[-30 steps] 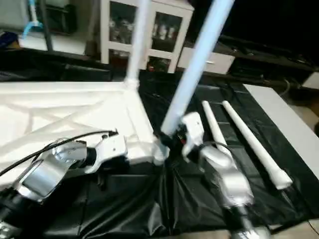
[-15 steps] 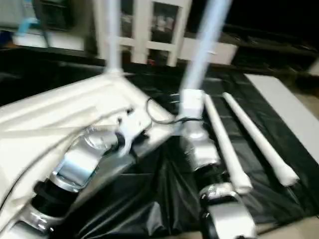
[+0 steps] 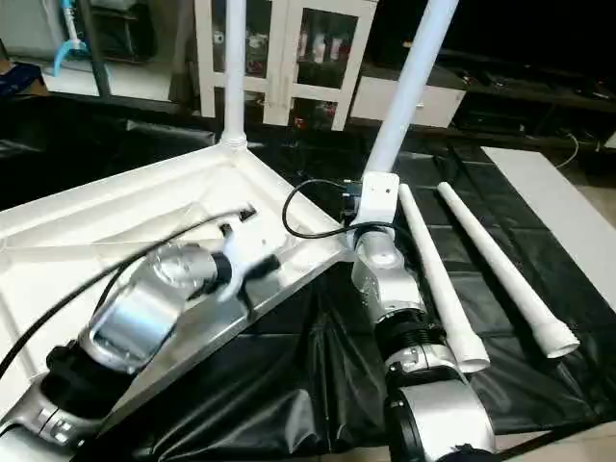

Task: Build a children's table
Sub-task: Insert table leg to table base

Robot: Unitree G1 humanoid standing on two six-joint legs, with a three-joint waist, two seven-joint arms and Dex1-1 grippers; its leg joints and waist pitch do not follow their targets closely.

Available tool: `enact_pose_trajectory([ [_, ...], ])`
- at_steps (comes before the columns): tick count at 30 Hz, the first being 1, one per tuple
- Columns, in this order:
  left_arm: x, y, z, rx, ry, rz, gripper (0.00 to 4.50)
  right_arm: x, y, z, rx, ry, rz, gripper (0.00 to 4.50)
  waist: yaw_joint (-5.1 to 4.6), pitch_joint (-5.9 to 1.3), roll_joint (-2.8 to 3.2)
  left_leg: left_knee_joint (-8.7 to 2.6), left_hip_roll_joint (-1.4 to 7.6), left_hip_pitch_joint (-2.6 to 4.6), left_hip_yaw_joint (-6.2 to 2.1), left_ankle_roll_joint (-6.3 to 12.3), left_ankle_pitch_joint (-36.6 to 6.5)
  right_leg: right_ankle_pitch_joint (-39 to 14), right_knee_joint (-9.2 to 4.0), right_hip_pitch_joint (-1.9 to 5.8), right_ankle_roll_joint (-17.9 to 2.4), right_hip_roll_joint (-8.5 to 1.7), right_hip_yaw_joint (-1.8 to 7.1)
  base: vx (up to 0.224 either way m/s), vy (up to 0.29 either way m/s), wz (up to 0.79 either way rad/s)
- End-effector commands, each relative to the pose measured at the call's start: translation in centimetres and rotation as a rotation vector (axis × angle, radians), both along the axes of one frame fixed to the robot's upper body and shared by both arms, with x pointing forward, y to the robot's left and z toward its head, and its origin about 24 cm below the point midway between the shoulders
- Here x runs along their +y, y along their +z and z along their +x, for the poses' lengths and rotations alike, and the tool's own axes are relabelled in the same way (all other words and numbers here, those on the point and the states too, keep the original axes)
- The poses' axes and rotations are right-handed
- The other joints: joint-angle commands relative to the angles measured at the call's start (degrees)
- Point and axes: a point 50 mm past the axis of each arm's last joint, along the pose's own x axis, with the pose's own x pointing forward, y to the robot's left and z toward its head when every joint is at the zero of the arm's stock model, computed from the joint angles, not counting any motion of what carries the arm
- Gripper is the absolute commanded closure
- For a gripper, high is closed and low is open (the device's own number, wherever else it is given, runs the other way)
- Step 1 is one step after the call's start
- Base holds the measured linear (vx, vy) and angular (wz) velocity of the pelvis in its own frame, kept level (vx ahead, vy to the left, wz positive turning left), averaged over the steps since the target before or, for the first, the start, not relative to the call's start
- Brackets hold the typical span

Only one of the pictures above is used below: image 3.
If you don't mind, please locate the dark low media cabinet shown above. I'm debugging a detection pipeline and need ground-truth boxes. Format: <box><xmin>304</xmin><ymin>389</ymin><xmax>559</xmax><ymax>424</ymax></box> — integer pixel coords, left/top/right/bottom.
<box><xmin>457</xmin><ymin>53</ymin><xmax>616</xmax><ymax>145</ymax></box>

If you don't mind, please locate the black metal frame leg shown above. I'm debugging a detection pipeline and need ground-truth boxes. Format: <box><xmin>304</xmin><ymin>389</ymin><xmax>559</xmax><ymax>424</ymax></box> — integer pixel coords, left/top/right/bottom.
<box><xmin>496</xmin><ymin>429</ymin><xmax>616</xmax><ymax>461</ymax></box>

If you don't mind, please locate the white drawer unit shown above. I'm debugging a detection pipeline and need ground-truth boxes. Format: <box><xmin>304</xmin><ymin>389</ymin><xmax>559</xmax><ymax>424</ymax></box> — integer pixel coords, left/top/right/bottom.
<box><xmin>349</xmin><ymin>75</ymin><xmax>468</xmax><ymax>129</ymax></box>

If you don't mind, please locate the white plastic table leg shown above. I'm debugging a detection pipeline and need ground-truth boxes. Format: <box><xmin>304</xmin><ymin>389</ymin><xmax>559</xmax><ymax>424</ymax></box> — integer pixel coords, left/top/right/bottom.
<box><xmin>398</xmin><ymin>184</ymin><xmax>491</xmax><ymax>374</ymax></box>
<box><xmin>219</xmin><ymin>0</ymin><xmax>249</xmax><ymax>150</ymax></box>
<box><xmin>363</xmin><ymin>0</ymin><xmax>461</xmax><ymax>179</ymax></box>
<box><xmin>438</xmin><ymin>182</ymin><xmax>581</xmax><ymax>360</ymax></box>

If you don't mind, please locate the white plastic table top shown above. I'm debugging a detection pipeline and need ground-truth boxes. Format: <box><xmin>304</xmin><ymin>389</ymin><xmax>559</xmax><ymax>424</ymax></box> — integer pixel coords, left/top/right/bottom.
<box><xmin>0</xmin><ymin>140</ymin><xmax>355</xmax><ymax>439</ymax></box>

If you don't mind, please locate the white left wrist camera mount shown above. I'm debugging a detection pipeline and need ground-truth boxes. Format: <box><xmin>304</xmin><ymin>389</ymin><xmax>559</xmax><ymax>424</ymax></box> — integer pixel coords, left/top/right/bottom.
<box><xmin>214</xmin><ymin>218</ymin><xmax>282</xmax><ymax>303</ymax></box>

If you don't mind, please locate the white flat board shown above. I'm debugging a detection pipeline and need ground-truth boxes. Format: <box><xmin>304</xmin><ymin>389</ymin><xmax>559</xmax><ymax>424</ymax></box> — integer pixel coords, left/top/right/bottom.
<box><xmin>481</xmin><ymin>146</ymin><xmax>616</xmax><ymax>314</ymax></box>

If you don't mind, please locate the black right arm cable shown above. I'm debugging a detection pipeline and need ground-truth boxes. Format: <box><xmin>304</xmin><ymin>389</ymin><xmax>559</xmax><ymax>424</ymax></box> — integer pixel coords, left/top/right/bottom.
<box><xmin>282</xmin><ymin>178</ymin><xmax>398</xmax><ymax>242</ymax></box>

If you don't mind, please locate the light blue plastic object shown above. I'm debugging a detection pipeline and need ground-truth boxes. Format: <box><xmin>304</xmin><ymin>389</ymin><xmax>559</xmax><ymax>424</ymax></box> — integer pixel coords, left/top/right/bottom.
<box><xmin>53</xmin><ymin>0</ymin><xmax>90</xmax><ymax>80</ymax></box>

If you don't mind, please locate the black work mat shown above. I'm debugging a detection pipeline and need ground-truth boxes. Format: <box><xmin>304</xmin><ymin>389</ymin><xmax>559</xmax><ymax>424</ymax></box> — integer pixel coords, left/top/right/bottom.
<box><xmin>0</xmin><ymin>91</ymin><xmax>616</xmax><ymax>453</ymax></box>

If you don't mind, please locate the grey vertical metal pole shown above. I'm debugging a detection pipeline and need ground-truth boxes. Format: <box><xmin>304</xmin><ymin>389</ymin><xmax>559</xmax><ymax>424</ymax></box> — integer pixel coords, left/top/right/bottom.
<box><xmin>79</xmin><ymin>0</ymin><xmax>112</xmax><ymax>99</ymax></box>

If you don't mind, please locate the brown cardboard box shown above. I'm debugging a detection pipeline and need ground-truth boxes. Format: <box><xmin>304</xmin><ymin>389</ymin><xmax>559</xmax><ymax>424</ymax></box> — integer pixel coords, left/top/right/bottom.
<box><xmin>0</xmin><ymin>63</ymin><xmax>49</xmax><ymax>97</ymax></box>

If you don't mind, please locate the white glass door cabinet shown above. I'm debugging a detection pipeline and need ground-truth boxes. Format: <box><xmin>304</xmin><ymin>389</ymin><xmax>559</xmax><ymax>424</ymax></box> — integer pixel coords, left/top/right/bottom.
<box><xmin>192</xmin><ymin>0</ymin><xmax>378</xmax><ymax>132</ymax></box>

